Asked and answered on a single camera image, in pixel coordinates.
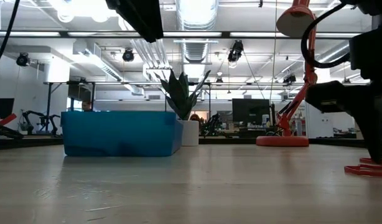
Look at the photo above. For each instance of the person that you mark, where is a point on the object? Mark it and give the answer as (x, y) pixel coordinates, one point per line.
(86, 106)

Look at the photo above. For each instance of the silver ceiling air duct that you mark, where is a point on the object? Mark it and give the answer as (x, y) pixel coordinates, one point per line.
(195, 18)

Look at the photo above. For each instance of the black background monitor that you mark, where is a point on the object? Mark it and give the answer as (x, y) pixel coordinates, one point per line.
(250, 112)

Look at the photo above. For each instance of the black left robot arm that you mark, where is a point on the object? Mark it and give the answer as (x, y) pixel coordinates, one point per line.
(138, 15)

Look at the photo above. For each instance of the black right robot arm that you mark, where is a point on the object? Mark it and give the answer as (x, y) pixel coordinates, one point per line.
(374, 6)

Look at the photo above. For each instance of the green plant in white pot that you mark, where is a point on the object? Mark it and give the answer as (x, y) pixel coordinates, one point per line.
(181, 96)

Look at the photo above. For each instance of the blue plastic bin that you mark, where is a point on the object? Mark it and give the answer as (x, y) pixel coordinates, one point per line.
(116, 133)

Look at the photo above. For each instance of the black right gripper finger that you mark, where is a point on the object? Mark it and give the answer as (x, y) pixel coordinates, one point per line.
(373, 133)

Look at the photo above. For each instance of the red rubber band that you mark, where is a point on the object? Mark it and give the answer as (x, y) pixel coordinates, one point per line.
(365, 170)

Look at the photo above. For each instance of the red slanted bar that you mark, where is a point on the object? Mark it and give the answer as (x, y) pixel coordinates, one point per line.
(7, 119)

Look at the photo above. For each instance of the black ceiling spotlight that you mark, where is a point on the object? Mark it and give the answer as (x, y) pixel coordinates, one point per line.
(23, 59)
(235, 51)
(128, 55)

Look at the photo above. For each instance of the black wall screen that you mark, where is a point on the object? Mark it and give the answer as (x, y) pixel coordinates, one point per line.
(2, 109)

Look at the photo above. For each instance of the black background robot arm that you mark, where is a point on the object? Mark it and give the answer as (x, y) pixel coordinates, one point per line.
(26, 126)
(211, 124)

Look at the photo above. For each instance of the black background rig frame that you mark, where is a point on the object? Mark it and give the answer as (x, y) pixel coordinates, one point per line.
(48, 102)

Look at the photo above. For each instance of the red desk lamp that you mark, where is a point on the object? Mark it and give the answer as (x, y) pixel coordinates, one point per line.
(282, 141)

